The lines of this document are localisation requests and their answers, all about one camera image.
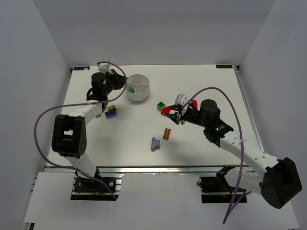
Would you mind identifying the red lego brick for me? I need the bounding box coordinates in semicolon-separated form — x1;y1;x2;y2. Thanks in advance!
190;99;198;110
160;106;171;116

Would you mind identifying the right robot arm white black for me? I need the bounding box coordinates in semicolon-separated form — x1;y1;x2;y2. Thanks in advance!
161;99;302;209

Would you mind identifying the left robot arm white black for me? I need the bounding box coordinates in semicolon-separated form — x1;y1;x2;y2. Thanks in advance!
51;69;127;178

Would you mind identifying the green yellow stacked lego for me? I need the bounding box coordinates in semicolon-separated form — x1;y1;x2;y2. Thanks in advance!
157;102;166;112

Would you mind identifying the orange flat lego plate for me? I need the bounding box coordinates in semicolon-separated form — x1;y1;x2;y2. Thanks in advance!
163;128;171;140

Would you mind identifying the white round divided container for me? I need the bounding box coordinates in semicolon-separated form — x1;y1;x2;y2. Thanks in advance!
126;74;150;102

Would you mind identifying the olive green lego brick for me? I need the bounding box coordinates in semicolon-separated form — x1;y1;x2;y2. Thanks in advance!
107;105;116;111

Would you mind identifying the purple green lego piece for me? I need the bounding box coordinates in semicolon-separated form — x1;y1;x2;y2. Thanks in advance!
151;137;161;151

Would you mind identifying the purple lego brick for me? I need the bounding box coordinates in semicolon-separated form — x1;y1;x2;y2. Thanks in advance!
105;110;117;119

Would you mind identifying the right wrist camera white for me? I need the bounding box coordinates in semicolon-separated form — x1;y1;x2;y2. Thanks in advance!
175;93;188;106

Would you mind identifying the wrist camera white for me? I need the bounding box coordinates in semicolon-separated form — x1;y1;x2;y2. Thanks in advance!
97;59;113;75
175;93;188;106

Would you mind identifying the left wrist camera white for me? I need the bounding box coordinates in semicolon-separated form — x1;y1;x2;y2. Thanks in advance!
97;59;113;75

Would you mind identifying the aluminium table frame rail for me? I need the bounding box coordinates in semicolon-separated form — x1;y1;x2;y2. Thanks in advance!
233;66;264;150

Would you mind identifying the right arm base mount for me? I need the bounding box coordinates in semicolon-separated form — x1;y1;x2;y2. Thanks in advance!
196;165;246;204

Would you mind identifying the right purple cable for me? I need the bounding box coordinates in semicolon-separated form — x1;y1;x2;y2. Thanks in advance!
181;86;252;225

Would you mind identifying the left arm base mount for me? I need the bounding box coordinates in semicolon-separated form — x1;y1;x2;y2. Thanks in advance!
71;175;122;201

